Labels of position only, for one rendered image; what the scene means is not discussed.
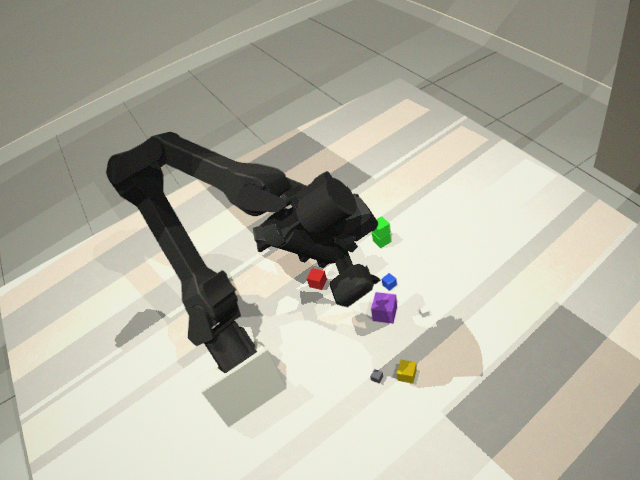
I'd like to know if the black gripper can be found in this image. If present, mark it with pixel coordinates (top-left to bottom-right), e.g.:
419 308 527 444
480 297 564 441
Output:
298 229 381 308

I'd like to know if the red block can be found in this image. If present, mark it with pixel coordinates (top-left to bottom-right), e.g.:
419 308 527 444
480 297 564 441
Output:
307 268 327 290

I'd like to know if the yellow block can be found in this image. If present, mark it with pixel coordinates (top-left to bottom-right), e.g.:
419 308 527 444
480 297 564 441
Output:
397 359 417 384

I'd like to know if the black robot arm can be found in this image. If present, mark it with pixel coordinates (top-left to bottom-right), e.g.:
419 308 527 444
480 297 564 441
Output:
106 132 379 373

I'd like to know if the green block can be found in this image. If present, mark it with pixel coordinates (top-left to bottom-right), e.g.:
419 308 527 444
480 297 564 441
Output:
372 216 391 239
372 232 391 248

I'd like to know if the small blue block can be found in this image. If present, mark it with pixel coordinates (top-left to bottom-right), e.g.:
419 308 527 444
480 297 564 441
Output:
382 273 398 291

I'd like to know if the purple block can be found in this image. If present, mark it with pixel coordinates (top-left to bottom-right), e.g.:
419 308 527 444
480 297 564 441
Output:
371 292 397 324

